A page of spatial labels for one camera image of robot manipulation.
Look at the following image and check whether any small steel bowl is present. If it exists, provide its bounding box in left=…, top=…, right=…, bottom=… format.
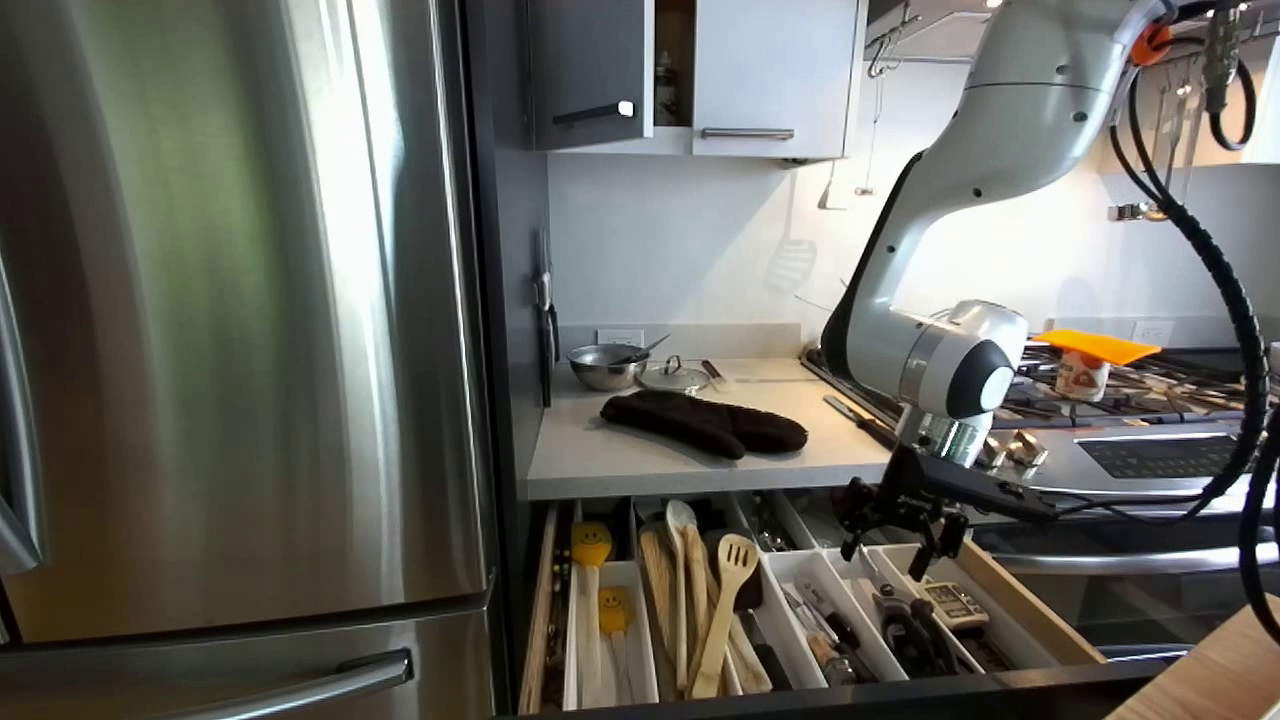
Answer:
left=563, top=333, right=674, bottom=394

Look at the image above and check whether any round mesh strainer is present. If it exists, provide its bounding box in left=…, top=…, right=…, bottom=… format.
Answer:
left=637, top=357, right=731, bottom=400

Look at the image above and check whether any light wooden board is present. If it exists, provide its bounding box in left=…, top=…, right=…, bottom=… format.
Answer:
left=1104, top=596, right=1280, bottom=720

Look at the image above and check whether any yellow silicone spatula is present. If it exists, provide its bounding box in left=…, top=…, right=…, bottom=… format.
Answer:
left=568, top=514, right=621, bottom=713

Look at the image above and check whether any wall cabinet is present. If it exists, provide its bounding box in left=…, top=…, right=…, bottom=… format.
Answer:
left=517, top=0, right=871, bottom=162

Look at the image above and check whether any pale wooden spoon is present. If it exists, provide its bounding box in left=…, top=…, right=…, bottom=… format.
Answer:
left=662, top=496, right=704, bottom=692

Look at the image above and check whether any small yellow utensil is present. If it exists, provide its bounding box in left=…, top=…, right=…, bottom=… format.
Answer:
left=595, top=585, right=637, bottom=644

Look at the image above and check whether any open cutlery drawer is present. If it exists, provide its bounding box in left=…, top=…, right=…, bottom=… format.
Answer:
left=557, top=491, right=1065, bottom=713

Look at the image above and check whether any black oven mitt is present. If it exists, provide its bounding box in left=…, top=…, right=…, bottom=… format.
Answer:
left=595, top=387, right=813, bottom=464

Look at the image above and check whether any wooden slotted spatula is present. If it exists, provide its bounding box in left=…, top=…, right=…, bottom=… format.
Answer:
left=684, top=531, right=764, bottom=703

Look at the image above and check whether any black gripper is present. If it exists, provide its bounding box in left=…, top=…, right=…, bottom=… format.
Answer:
left=838, top=449, right=998, bottom=585

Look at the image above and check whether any steel gas range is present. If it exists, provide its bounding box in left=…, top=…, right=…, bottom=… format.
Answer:
left=798, top=341, right=1280, bottom=656

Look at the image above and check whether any stainless steel refrigerator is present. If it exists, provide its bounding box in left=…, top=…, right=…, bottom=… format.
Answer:
left=0, top=0, right=506, bottom=720

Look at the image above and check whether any wooden kitchen drawer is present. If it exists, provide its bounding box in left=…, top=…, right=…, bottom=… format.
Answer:
left=511, top=491, right=1111, bottom=720

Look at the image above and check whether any white slotted spatula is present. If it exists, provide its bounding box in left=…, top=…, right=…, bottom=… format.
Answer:
left=760, top=237, right=821, bottom=302

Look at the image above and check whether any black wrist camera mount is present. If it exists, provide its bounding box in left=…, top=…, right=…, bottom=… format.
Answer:
left=957, top=457, right=1071, bottom=528

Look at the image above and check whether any black handled thin tool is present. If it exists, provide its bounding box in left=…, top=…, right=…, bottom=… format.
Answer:
left=813, top=585, right=884, bottom=677

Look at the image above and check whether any wooden flat utensil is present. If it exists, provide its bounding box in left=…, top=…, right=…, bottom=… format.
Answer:
left=637, top=522, right=684, bottom=695

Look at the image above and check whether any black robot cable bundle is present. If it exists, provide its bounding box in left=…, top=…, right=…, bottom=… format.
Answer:
left=1104, top=0, right=1280, bottom=612

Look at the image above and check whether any black handled paring knife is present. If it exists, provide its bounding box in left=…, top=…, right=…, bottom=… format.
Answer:
left=727, top=562, right=798, bottom=695

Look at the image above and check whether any wooden handled awl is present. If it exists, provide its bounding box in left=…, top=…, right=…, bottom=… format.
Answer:
left=783, top=575, right=846, bottom=677

